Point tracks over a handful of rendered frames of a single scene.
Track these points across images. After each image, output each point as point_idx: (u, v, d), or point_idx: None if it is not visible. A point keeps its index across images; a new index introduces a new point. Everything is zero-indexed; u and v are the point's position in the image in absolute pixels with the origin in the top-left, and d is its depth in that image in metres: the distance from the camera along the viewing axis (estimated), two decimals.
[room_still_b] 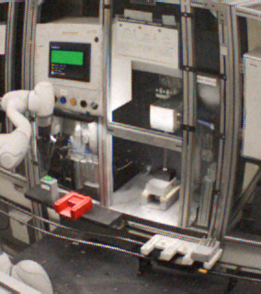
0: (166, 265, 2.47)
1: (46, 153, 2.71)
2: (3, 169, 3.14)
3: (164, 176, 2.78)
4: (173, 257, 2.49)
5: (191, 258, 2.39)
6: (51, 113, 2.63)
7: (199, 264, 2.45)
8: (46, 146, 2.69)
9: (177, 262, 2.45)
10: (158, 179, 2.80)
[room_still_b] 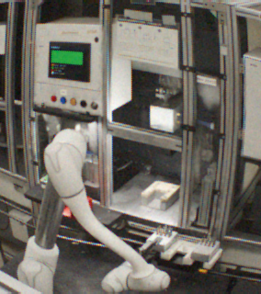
0: (166, 265, 2.47)
1: (147, 255, 2.45)
2: (3, 169, 3.14)
3: (165, 151, 2.72)
4: (173, 257, 2.49)
5: (191, 258, 2.39)
6: None
7: (199, 264, 2.45)
8: None
9: (177, 262, 2.45)
10: (159, 154, 2.75)
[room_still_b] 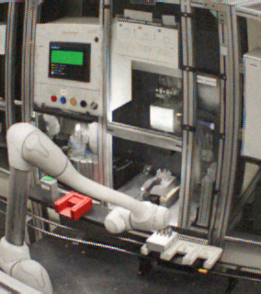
0: (166, 265, 2.47)
1: (147, 201, 2.74)
2: (3, 169, 3.14)
3: (165, 151, 2.72)
4: (173, 257, 2.49)
5: (191, 258, 2.39)
6: None
7: (199, 264, 2.45)
8: None
9: (177, 262, 2.45)
10: (159, 154, 2.75)
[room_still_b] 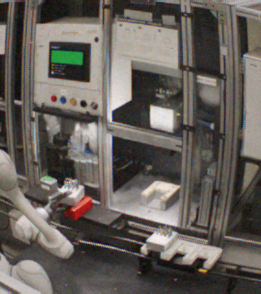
0: (166, 265, 2.47)
1: (59, 208, 2.66)
2: None
3: (165, 151, 2.72)
4: (173, 257, 2.49)
5: (191, 258, 2.39)
6: None
7: (199, 264, 2.45)
8: None
9: (177, 262, 2.45)
10: (159, 154, 2.75)
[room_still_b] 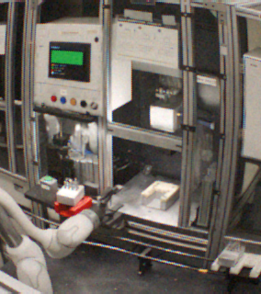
0: (233, 279, 2.30)
1: (107, 212, 2.42)
2: (3, 169, 3.14)
3: (165, 151, 2.72)
4: (240, 271, 2.32)
5: (258, 271, 2.21)
6: None
7: None
8: None
9: (244, 275, 2.28)
10: (159, 154, 2.75)
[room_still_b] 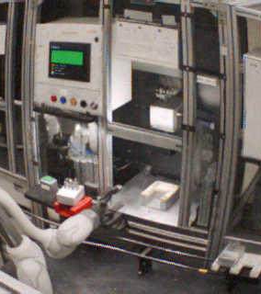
0: (233, 279, 2.30)
1: (107, 212, 2.42)
2: (3, 169, 3.14)
3: (165, 151, 2.72)
4: (240, 271, 2.32)
5: (258, 271, 2.21)
6: None
7: None
8: None
9: (244, 275, 2.28)
10: (159, 154, 2.75)
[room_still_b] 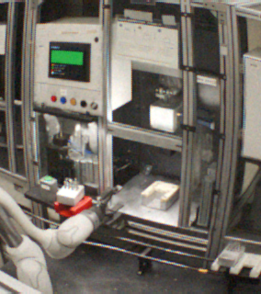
0: (233, 279, 2.30)
1: (107, 212, 2.42)
2: (3, 169, 3.14)
3: (165, 151, 2.72)
4: (240, 271, 2.32)
5: (258, 271, 2.21)
6: None
7: None
8: None
9: (244, 275, 2.28)
10: (159, 154, 2.75)
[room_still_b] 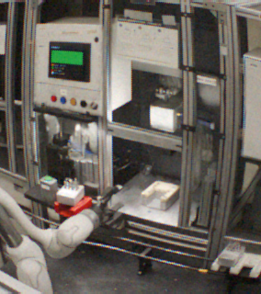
0: (233, 279, 2.30)
1: (107, 211, 2.42)
2: (3, 169, 3.14)
3: (165, 151, 2.72)
4: (240, 271, 2.32)
5: (258, 271, 2.21)
6: None
7: None
8: None
9: (244, 275, 2.28)
10: (159, 154, 2.75)
